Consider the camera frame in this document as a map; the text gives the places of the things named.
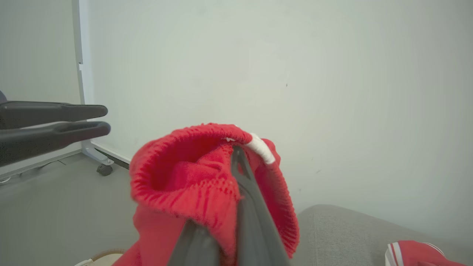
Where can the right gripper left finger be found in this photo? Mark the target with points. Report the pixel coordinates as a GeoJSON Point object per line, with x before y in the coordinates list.
{"type": "Point", "coordinates": [194, 247]}

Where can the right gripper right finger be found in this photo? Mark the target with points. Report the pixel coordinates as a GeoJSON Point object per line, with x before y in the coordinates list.
{"type": "Point", "coordinates": [255, 229]}

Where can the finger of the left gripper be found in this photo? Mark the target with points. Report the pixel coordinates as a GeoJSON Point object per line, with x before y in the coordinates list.
{"type": "Point", "coordinates": [44, 138]}
{"type": "Point", "coordinates": [44, 112]}

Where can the red basketball jersey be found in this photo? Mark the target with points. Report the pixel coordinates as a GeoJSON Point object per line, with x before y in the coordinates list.
{"type": "Point", "coordinates": [414, 255]}

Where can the grey fabric sofa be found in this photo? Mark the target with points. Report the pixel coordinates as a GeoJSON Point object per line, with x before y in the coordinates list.
{"type": "Point", "coordinates": [340, 236]}

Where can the grey partition stand foot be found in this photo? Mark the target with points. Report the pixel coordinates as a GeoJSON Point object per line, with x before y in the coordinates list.
{"type": "Point", "coordinates": [94, 153]}

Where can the black caster wheel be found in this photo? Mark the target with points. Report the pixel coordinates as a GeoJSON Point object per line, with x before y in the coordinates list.
{"type": "Point", "coordinates": [105, 170]}

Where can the white perforated laundry basket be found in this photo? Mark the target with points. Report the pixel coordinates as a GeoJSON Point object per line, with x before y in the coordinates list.
{"type": "Point", "coordinates": [103, 258]}

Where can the white mobile partition panel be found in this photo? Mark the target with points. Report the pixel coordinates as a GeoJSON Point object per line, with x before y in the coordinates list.
{"type": "Point", "coordinates": [295, 74]}

